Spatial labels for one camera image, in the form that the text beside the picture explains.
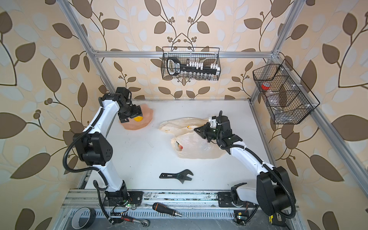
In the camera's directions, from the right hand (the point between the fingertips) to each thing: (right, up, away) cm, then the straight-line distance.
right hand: (193, 129), depth 80 cm
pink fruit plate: (-34, +9, +28) cm, 45 cm away
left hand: (-37, +8, +8) cm, 38 cm away
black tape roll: (-55, -43, -10) cm, 71 cm away
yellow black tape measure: (+39, -41, -14) cm, 59 cm away
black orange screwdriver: (-16, -38, -10) cm, 43 cm away
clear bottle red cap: (+42, +15, -6) cm, 45 cm away
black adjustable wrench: (-7, -27, +2) cm, 28 cm away
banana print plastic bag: (-8, -2, +17) cm, 19 cm away
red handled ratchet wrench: (-23, -43, -14) cm, 51 cm away
